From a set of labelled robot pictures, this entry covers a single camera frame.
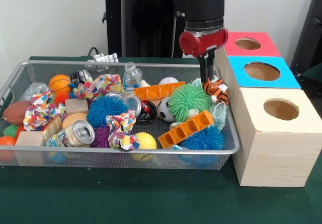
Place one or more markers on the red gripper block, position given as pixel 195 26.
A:
pixel 201 44

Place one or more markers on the orange striped tiger plush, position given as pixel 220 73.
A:
pixel 219 90

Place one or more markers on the blue spiky rubber ball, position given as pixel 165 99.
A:
pixel 201 141
pixel 107 110

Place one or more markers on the colourful dotted cloth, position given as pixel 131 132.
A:
pixel 40 110

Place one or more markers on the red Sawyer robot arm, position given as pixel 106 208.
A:
pixel 201 5

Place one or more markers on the wooden box with three holes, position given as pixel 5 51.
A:
pixel 276 158

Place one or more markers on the shallow clear mesh bin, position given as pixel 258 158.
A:
pixel 100 159

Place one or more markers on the green fuzzy ball with eye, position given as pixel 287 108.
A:
pixel 188 102

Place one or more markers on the light blue knitted cloth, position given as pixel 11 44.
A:
pixel 219 113

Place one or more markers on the small soccer ball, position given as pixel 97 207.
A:
pixel 164 109

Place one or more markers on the black upright panel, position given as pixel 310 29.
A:
pixel 309 32

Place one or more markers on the purple spiky ball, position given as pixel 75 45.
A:
pixel 100 138

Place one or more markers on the small orange basketball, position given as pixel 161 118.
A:
pixel 59 83

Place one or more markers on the colourful drink can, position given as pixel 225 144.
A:
pixel 73 136

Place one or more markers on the plain wooden cube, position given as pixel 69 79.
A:
pixel 29 139

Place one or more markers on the brown rubber ball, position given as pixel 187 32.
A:
pixel 15 112

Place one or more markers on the red-orange ball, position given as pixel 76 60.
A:
pixel 7 141

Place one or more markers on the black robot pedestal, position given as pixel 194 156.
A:
pixel 146 20

